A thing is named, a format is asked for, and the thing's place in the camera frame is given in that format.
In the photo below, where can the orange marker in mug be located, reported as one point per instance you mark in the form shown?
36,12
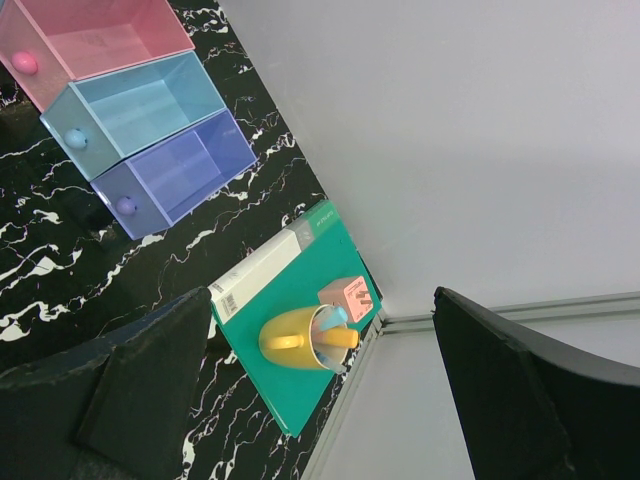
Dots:
338,337

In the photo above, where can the light blue drawer box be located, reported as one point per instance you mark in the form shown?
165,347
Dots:
100,121

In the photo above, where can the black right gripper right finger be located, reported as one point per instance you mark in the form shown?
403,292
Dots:
532,407

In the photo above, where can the purple drawer box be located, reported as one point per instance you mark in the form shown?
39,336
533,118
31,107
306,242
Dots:
154,189

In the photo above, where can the pink cube box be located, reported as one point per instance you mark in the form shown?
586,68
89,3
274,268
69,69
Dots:
350,293

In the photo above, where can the yellow mug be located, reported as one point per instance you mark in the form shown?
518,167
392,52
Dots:
288,340

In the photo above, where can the blue marker in mug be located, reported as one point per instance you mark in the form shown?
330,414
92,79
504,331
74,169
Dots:
329,317

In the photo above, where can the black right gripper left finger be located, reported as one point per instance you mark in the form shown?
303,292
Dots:
114,407

